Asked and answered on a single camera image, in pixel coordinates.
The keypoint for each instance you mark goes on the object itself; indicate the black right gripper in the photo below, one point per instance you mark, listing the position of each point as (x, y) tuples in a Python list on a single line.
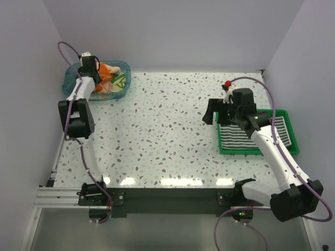
[(213, 106)]

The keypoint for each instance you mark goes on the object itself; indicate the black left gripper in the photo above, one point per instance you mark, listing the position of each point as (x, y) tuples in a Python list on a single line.
[(96, 71)]

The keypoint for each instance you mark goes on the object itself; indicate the orange white towel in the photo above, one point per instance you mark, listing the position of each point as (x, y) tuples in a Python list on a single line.
[(105, 74)]

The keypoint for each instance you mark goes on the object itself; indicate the green white striped towel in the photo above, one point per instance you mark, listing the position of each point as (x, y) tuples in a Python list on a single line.
[(234, 138)]

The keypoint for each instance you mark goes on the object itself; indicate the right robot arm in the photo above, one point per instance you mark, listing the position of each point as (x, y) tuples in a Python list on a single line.
[(296, 194)]

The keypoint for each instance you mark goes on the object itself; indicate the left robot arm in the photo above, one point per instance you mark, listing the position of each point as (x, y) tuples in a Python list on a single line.
[(78, 126)]

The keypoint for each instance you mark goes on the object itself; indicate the teal plastic laundry basket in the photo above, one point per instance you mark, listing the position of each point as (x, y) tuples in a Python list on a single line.
[(124, 68)]

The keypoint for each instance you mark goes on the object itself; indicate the cream white towel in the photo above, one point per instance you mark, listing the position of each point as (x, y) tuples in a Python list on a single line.
[(119, 79)]

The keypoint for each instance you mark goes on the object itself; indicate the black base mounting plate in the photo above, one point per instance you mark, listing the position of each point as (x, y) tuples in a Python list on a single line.
[(125, 201)]

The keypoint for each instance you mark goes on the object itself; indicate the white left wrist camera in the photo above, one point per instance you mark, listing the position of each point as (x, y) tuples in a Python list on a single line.
[(85, 55)]

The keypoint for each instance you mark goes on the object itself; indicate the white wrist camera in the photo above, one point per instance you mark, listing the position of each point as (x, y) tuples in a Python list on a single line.
[(85, 55), (228, 90)]

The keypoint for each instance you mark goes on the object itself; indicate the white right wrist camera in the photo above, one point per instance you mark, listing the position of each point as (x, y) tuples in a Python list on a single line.
[(228, 90)]

